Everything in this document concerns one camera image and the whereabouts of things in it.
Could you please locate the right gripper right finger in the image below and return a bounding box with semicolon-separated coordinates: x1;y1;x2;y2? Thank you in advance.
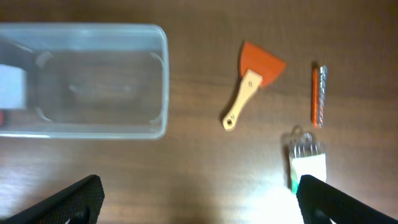
296;175;397;224

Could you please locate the orange socket bit rail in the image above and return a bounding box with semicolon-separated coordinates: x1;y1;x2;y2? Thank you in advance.
311;64;328;128

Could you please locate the orange scraper wooden handle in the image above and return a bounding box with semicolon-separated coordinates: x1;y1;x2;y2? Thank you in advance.
222;41;286;131

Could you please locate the screwdriver set clear case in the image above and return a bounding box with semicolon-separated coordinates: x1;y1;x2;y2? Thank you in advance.
288;133;327;195

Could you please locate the clear plastic container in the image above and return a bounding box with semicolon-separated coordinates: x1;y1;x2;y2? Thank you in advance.
1;22;169;140

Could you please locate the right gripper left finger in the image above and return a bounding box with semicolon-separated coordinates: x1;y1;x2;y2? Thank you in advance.
1;175;105;224

